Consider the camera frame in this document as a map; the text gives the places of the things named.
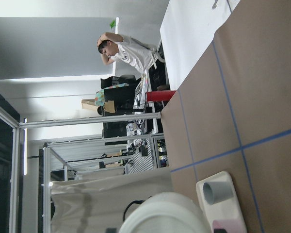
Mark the standing person white shirt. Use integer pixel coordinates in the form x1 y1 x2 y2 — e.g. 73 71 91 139
97 32 165 74

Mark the red fire extinguisher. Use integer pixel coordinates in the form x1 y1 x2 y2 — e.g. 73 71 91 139
145 90 176 102

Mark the pink plastic cup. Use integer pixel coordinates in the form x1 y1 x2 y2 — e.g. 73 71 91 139
212 219 247 233

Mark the cream plastic tray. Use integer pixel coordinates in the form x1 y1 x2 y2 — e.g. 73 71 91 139
196 171 247 233

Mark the aluminium frame post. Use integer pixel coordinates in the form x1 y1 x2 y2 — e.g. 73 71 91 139
19 112 161 129

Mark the pale green plastic cup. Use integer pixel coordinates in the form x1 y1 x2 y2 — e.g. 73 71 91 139
119 192 211 233

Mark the grey plastic cup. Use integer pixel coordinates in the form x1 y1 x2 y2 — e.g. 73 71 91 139
203 182 233 205

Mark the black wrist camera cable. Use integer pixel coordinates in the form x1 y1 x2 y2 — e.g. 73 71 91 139
123 199 146 221

